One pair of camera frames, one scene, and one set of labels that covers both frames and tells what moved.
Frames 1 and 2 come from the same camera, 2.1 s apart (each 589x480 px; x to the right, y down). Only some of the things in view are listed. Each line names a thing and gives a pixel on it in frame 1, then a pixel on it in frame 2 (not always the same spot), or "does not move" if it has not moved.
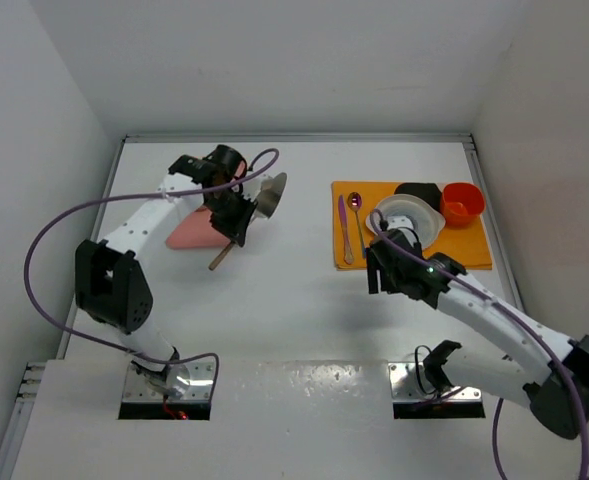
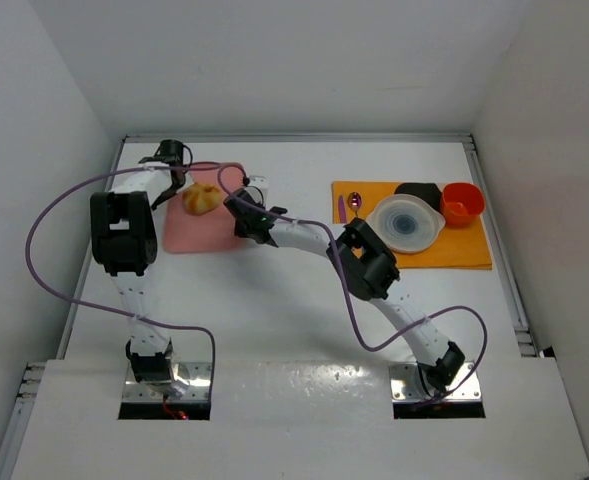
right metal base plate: (405, 386) does not move
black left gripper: (234, 220) -> (175, 176)
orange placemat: (351, 204) does not move
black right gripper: (381, 267) -> (241, 203)
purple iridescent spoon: (355, 201) does not move
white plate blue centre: (428, 217) does not move
